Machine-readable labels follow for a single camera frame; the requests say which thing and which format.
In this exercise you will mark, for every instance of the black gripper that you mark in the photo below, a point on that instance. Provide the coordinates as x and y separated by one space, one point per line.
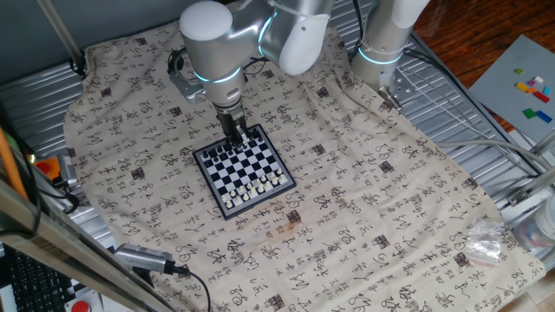
232 121

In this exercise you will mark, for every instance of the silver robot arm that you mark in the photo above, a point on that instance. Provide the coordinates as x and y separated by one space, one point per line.
217 47

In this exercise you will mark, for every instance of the black white magnetic chessboard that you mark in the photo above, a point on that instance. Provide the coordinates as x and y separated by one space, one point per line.
245 172

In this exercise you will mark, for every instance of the black chess queen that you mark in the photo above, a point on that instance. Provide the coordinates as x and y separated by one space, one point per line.
226 145

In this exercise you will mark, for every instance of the black chess rook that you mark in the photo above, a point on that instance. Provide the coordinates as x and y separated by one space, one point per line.
205 154
257 133

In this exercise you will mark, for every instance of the black chess bishop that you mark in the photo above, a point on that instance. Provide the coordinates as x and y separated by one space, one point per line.
220 148

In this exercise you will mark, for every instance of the white chess king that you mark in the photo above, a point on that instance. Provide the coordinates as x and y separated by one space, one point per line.
259 188

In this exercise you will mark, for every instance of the white chess bishop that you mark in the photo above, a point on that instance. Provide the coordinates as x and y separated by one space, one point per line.
267 185
243 195

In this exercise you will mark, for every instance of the white chess queen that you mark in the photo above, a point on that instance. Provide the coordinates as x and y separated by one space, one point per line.
251 192

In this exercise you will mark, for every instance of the white chess knight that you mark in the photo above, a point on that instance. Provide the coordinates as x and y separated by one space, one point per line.
275 181
235 198

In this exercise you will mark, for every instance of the white chess rook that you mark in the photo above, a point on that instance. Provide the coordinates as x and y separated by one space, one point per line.
282 178
227 201

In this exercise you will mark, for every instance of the beige calligraphy print cloth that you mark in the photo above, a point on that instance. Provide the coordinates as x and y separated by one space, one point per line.
347 195

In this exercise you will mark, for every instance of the metal base connector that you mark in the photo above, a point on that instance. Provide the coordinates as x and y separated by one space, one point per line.
390 100

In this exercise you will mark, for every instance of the black pole clamp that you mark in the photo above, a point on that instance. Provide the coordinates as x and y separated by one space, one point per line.
79 65

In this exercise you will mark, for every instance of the orange box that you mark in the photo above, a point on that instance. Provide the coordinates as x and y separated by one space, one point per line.
45 168

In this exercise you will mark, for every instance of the grey metal pole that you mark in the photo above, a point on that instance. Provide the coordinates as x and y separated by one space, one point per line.
66 37

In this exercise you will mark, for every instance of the orange pole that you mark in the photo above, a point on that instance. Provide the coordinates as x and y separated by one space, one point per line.
11 167

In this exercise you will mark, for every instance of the red mushroom emergency stop box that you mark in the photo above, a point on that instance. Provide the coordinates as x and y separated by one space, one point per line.
80 307

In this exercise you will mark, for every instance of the black keyboard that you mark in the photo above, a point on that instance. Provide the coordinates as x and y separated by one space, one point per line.
34 286

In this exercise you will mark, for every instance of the grey brick baseplate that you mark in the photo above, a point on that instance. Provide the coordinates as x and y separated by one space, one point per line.
498 86

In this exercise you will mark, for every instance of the clear plastic bag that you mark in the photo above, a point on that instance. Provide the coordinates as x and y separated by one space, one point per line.
483 245

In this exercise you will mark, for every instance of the yellow toy brick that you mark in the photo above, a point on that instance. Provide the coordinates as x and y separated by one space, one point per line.
521 86

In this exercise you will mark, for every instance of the green toy brick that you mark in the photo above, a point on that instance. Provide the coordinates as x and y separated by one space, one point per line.
529 113

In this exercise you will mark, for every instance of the aluminium profile bar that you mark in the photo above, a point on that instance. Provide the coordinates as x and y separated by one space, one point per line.
531 187
544 143

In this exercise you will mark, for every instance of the magenta toy brick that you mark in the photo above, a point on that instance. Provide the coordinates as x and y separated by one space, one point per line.
531 82

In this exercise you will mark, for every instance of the white toy brick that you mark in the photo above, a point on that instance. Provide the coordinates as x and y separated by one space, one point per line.
538 79

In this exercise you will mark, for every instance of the red toy brick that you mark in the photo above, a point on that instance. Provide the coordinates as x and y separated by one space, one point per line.
541 96

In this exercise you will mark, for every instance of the blue toy brick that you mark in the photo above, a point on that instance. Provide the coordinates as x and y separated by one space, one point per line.
543 116

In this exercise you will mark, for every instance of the clear plastic tub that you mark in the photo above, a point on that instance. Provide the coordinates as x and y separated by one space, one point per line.
531 234

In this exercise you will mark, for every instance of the cyan toy brick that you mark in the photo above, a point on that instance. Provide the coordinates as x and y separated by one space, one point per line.
547 90

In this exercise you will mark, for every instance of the white plastic cup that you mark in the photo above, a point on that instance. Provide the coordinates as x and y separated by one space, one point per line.
546 223

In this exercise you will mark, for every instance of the wrist camera metal bracket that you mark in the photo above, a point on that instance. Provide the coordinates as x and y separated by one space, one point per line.
186 89

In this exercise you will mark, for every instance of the silver depth camera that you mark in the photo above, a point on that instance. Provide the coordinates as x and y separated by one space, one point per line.
143 258
67 169

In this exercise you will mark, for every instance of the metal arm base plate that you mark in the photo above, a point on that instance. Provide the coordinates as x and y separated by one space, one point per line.
405 89

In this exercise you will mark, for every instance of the aluminium frame beam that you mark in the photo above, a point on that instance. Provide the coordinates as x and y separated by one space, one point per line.
52 242

